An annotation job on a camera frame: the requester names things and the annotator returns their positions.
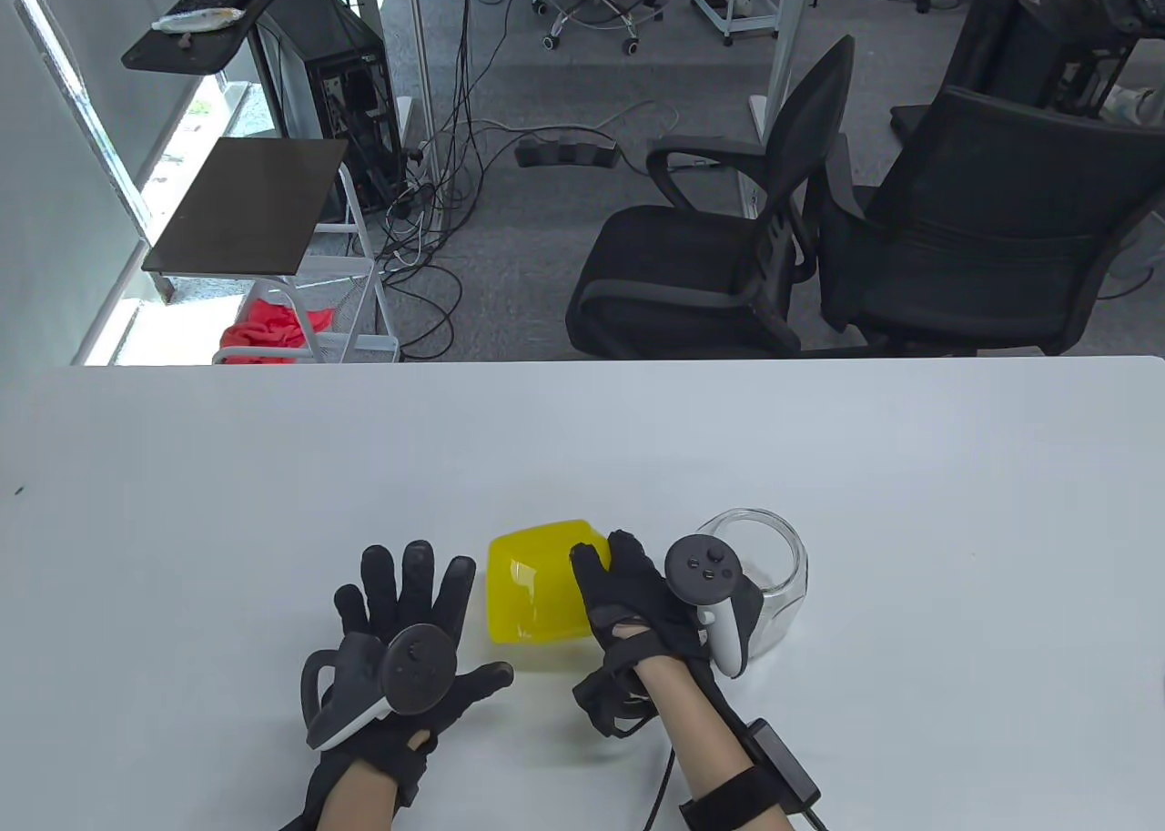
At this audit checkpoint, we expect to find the person's right hand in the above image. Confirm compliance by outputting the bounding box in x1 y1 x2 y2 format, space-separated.
571 529 715 682

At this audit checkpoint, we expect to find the person's left hand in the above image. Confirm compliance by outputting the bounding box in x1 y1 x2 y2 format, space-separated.
308 540 516 779

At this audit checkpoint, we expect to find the yellow plastic food container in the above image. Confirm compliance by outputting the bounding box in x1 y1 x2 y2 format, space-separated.
488 519 613 645

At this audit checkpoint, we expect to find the clear glass jar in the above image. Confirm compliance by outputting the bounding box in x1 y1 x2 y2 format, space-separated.
694 508 809 659

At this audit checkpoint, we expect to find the person's right forearm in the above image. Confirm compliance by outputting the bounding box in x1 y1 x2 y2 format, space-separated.
637 658 802 831

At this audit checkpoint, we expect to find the person's left forearm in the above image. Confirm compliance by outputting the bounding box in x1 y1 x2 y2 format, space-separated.
282 756 429 831

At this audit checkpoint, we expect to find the dark grey right controller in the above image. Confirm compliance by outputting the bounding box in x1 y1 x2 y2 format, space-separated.
664 533 765 680

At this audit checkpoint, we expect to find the dark grey controller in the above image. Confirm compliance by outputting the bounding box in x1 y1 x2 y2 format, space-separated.
300 623 456 752
664 533 765 680

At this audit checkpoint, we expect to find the dark grey left controller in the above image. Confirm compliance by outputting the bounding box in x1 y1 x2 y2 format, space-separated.
300 623 456 752

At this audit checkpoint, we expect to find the black sensor box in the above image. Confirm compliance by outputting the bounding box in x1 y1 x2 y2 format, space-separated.
746 720 822 811

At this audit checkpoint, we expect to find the red cloth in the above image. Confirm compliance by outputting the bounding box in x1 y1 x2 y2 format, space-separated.
221 296 336 364

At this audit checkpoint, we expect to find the dark brown side table top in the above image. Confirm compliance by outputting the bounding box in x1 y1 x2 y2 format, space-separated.
141 137 351 279

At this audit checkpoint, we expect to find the black power strip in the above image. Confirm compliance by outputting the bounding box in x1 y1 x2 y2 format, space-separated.
515 137 622 170

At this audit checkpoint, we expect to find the black mesh office chair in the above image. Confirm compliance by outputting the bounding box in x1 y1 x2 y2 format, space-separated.
805 85 1165 359

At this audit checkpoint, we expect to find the black computer tower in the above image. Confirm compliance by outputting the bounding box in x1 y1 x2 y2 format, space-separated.
248 0 406 218

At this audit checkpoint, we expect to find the black stand tray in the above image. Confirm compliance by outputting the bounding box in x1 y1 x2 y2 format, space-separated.
121 0 319 75

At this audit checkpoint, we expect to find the chrome swivel chair base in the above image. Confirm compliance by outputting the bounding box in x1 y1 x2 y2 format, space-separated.
531 0 665 56

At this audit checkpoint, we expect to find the white rolling cart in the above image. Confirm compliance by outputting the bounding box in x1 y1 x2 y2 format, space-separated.
684 0 784 46

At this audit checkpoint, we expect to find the black equipment rack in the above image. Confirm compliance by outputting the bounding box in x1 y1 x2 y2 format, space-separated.
890 0 1165 140

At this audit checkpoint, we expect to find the white wire cart frame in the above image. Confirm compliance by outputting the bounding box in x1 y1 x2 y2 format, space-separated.
212 162 401 365

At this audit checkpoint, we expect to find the bundle of black cables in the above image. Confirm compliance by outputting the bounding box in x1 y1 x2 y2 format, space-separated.
369 0 511 361

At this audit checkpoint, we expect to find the white desk frame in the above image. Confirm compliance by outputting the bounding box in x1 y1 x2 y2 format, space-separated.
335 0 897 236

